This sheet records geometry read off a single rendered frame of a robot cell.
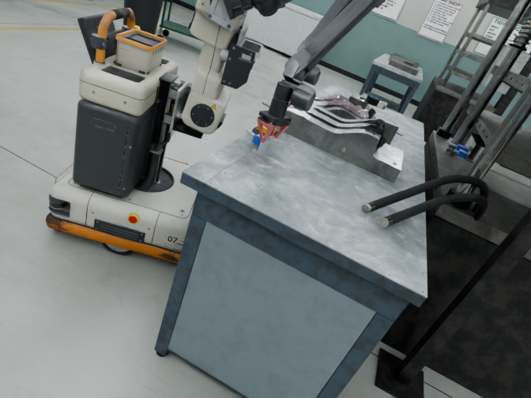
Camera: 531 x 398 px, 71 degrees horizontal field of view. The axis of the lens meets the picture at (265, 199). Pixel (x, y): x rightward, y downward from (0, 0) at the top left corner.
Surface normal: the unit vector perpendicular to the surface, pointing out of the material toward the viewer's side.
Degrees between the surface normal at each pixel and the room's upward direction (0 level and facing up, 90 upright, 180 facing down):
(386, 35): 90
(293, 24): 90
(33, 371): 0
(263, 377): 90
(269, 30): 90
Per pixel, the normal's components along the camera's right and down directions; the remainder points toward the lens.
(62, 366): 0.32, -0.81
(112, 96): -0.05, 0.51
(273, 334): -0.36, 0.38
